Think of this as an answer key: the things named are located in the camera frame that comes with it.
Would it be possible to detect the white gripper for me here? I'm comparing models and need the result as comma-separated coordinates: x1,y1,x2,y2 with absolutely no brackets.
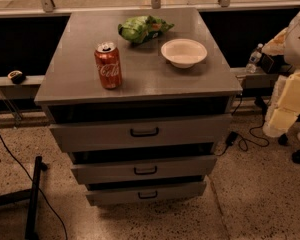
263,70,300,138

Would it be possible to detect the grey drawer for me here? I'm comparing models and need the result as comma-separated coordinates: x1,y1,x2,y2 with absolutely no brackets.
86,181,206,206
71,155,217,185
50,114,232,152

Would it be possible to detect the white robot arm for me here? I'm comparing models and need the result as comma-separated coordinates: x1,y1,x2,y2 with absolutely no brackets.
262,11,300,137

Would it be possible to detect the grey drawer cabinet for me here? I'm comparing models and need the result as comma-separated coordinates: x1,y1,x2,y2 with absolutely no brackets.
35,8,242,193

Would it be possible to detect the grey bottom drawer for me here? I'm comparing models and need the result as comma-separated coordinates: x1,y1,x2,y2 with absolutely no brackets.
86,181,206,206

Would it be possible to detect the grey top drawer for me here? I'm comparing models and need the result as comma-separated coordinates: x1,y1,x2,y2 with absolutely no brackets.
50,114,232,152

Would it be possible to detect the small black box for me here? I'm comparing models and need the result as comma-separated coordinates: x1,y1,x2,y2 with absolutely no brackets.
260,54,281,74

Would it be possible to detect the clear water bottle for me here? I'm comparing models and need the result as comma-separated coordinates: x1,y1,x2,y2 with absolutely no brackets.
246,43,263,73

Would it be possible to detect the white bowl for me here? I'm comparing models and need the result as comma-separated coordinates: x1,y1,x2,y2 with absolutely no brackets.
161,39,208,69

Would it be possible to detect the green chip bag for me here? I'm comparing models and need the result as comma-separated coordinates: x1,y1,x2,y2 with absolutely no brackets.
118,15,174,44

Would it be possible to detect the red cola can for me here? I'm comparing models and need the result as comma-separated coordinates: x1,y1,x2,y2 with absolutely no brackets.
94,41,122,89

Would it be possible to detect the black floor stand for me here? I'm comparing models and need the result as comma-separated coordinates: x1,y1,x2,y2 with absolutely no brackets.
0,156,48,240

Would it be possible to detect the black yellow tape measure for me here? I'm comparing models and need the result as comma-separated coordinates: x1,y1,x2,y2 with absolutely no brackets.
8,70,26,84

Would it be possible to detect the black floor cable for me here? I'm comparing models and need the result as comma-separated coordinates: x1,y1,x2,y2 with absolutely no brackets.
0,120,69,240

